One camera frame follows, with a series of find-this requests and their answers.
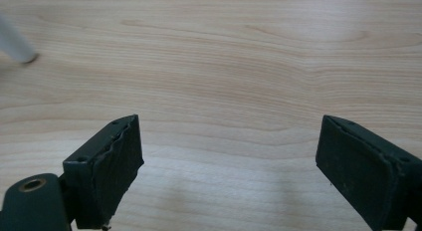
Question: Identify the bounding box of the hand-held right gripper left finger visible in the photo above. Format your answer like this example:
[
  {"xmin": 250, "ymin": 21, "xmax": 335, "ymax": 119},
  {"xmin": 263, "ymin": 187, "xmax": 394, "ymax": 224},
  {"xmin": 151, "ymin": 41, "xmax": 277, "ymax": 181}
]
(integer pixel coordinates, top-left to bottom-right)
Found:
[{"xmin": 59, "ymin": 114, "xmax": 145, "ymax": 231}]

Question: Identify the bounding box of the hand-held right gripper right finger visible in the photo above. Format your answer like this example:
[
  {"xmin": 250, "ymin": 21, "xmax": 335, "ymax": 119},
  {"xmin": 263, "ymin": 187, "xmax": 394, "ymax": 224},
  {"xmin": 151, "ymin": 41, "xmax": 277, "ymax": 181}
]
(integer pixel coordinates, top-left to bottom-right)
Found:
[{"xmin": 315, "ymin": 115, "xmax": 422, "ymax": 231}]

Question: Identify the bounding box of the white cup with handle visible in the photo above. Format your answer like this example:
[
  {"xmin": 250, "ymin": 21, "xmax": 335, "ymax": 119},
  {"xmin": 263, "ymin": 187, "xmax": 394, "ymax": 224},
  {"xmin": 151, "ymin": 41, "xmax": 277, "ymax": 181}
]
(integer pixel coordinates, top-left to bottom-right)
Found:
[{"xmin": 0, "ymin": 11, "xmax": 41, "ymax": 66}]

